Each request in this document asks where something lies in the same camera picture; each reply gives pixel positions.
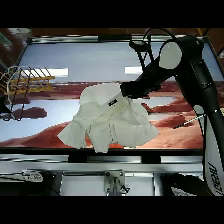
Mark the white shirt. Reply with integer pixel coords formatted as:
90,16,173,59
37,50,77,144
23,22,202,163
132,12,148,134
57,82,160,154

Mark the black cable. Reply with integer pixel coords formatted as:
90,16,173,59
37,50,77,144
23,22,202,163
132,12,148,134
142,28,178,68

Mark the silver frame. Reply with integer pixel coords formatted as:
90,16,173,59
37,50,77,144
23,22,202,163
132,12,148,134
0,153,205,197

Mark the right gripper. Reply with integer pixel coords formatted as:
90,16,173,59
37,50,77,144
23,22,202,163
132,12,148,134
119,73,162,99

